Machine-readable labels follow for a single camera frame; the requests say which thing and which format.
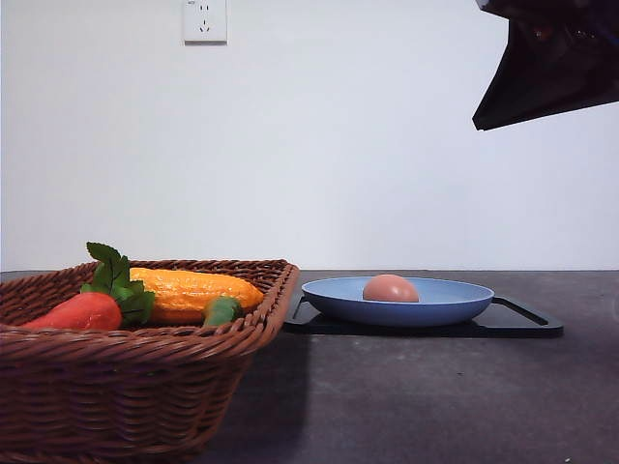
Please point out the white wall socket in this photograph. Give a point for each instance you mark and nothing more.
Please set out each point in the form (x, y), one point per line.
(205, 22)

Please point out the yellow toy corn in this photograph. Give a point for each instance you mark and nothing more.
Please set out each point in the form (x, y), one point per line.
(184, 298)

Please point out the orange toy carrot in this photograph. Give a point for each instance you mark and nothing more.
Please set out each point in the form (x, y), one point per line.
(111, 301)

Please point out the brown wicker basket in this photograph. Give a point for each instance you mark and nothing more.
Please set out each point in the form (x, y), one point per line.
(157, 393)

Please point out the brown egg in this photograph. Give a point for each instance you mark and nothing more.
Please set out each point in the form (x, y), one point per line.
(389, 288)

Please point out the light blue plate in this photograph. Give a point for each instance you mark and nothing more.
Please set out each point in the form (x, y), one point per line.
(441, 302)

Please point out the dark green rectangular tray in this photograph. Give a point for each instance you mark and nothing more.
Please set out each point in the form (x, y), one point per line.
(503, 318)

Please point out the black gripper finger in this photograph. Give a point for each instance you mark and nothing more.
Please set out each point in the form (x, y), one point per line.
(561, 55)

